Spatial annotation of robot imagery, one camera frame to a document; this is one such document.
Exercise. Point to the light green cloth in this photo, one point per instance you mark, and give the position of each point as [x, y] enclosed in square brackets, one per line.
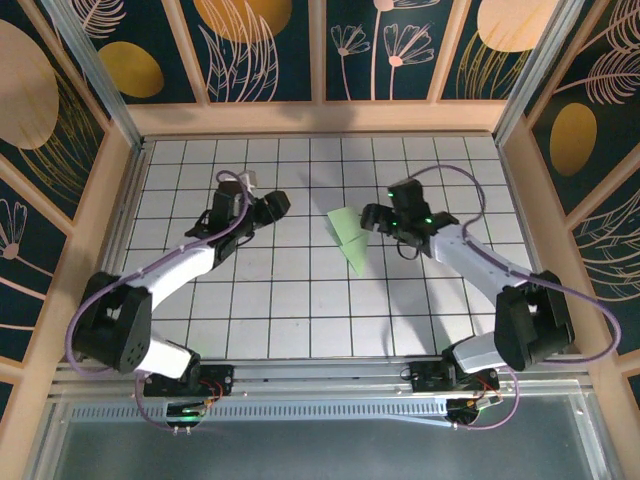
[350, 235]

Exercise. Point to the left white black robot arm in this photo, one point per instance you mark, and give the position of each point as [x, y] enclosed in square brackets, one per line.
[170, 277]

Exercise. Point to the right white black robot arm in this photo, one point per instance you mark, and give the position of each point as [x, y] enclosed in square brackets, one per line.
[480, 265]

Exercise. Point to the black controller board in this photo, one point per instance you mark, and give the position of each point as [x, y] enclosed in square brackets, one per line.
[185, 412]
[470, 410]

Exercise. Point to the grey translucent panel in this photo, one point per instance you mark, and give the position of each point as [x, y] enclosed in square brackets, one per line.
[320, 450]

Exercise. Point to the aluminium side rail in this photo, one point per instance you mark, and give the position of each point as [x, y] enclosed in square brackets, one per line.
[117, 225]

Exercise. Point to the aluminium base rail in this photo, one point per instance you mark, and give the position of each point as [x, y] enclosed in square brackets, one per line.
[320, 375]

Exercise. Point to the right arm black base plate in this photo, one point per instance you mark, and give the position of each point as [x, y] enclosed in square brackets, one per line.
[425, 382]

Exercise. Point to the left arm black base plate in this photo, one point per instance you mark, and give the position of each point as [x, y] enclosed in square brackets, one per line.
[222, 380]

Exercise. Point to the aluminium corner post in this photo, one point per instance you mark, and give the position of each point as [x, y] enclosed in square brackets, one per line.
[530, 75]
[100, 85]

